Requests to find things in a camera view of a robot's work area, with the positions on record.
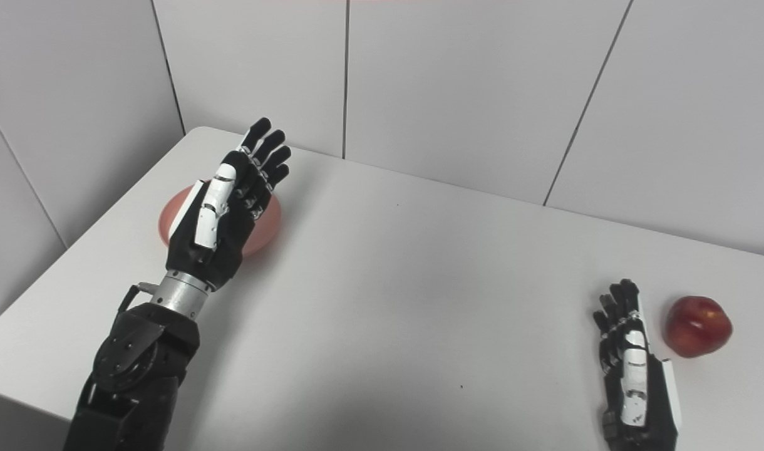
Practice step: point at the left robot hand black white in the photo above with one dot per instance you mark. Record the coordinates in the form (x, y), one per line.
(219, 213)

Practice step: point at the red apple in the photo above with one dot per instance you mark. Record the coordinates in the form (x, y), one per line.
(697, 326)

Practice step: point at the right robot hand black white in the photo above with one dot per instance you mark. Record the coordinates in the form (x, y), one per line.
(635, 376)

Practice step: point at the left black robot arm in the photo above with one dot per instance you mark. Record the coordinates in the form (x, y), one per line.
(144, 363)

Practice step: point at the pink plastic plate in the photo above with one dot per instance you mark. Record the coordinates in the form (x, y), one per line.
(266, 225)

